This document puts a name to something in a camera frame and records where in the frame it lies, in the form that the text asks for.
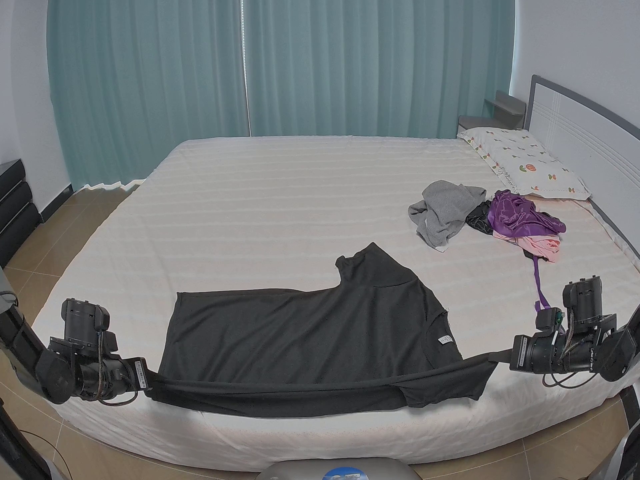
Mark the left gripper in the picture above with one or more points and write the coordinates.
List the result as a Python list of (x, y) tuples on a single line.
[(139, 375)]

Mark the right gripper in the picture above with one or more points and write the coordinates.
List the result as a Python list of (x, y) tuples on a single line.
[(525, 353)]

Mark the black T-shirt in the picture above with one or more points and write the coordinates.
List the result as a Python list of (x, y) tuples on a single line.
[(300, 328)]

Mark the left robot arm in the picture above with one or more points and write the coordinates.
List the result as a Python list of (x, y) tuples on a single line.
[(60, 375)]

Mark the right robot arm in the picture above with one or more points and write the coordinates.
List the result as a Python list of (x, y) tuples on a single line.
[(615, 353)]

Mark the bed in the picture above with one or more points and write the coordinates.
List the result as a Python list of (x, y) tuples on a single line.
[(300, 193)]

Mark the pink garment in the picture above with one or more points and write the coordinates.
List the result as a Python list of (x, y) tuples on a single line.
[(542, 248)]

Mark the black shiny garment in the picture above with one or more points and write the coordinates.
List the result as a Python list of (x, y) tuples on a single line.
[(480, 223)]

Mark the purple garment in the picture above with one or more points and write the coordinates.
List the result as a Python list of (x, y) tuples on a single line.
[(515, 215)]

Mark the grey garment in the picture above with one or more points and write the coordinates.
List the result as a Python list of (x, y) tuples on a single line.
[(445, 208)]

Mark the white printed pillow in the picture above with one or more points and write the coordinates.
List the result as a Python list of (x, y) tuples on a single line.
[(525, 160)]

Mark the black chest of drawers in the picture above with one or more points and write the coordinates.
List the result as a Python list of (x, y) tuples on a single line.
[(17, 203)]

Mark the grey bedside table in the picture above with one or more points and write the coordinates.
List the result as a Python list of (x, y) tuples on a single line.
[(492, 119)]

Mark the blue-green curtain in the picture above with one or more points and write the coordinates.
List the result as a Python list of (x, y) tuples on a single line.
[(375, 53), (150, 68)]

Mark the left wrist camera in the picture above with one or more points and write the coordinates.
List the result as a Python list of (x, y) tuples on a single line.
[(82, 320)]

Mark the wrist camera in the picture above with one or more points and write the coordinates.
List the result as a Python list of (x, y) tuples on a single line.
[(82, 320), (582, 298)]

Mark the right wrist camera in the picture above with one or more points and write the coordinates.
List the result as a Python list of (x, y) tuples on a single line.
[(582, 298)]

